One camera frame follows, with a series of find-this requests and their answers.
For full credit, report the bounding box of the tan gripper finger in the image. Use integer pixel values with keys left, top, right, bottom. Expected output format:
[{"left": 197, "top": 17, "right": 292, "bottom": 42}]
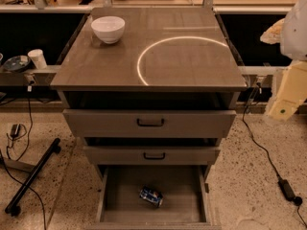
[
  {"left": 266, "top": 60, "right": 307, "bottom": 121},
  {"left": 260, "top": 19, "right": 284, "bottom": 44}
]

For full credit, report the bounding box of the blue pepsi can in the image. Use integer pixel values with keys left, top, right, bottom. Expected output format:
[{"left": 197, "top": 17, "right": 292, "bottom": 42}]
[{"left": 139, "top": 186, "right": 163, "bottom": 208}]

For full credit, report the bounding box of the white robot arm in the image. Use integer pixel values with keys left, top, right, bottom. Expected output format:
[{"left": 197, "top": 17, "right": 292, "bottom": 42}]
[{"left": 260, "top": 0, "right": 307, "bottom": 121}]

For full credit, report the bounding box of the grey drawer cabinet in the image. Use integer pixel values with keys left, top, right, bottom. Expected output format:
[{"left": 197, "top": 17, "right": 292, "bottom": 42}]
[{"left": 50, "top": 6, "right": 248, "bottom": 230}]

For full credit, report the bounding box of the grey middle drawer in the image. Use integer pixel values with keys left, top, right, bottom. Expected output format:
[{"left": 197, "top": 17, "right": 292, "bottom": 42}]
[{"left": 83, "top": 146, "right": 220, "bottom": 165}]

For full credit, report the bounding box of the open grey bottom drawer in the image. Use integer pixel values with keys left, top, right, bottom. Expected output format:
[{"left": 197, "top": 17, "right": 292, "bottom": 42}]
[{"left": 86, "top": 165, "right": 222, "bottom": 230}]

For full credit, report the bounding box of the grey top drawer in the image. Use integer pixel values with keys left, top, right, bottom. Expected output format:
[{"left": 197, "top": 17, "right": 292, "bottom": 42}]
[{"left": 63, "top": 109, "right": 236, "bottom": 138}]

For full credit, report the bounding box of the black power adapter right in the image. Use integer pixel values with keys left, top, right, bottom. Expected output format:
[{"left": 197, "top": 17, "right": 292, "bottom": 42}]
[{"left": 278, "top": 178, "right": 295, "bottom": 201}]

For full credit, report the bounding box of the black power adapter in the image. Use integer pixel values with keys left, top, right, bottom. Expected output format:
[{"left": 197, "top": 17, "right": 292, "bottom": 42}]
[
  {"left": 10, "top": 124, "right": 20, "bottom": 138},
  {"left": 278, "top": 178, "right": 295, "bottom": 201}
]

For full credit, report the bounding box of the white ceramic bowl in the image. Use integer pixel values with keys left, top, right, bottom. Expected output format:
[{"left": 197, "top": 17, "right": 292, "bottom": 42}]
[{"left": 91, "top": 16, "right": 126, "bottom": 44}]

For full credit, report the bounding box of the white paper cup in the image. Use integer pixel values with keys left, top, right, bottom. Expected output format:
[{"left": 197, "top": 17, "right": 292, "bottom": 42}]
[{"left": 28, "top": 49, "right": 47, "bottom": 69}]

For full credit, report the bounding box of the dark blue plate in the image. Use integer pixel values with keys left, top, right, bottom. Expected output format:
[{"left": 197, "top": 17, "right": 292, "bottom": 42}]
[{"left": 3, "top": 56, "right": 31, "bottom": 73}]

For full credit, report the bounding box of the black power adapter left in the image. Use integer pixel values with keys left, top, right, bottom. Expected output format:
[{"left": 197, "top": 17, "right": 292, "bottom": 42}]
[{"left": 10, "top": 124, "right": 20, "bottom": 138}]

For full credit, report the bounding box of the black stand leg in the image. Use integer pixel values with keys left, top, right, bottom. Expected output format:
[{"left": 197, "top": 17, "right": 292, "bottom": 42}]
[{"left": 5, "top": 138, "right": 60, "bottom": 217}]

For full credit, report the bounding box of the black cable right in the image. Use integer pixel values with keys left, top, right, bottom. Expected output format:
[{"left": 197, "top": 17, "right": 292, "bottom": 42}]
[{"left": 241, "top": 83, "right": 307, "bottom": 228}]

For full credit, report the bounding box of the black cable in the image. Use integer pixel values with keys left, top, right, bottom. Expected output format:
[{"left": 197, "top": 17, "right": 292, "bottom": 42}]
[
  {"left": 241, "top": 83, "right": 307, "bottom": 228},
  {"left": 0, "top": 86, "right": 48, "bottom": 230}
]

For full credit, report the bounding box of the black cable left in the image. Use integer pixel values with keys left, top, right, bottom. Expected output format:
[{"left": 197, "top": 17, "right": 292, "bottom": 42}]
[{"left": 0, "top": 86, "right": 48, "bottom": 230}]

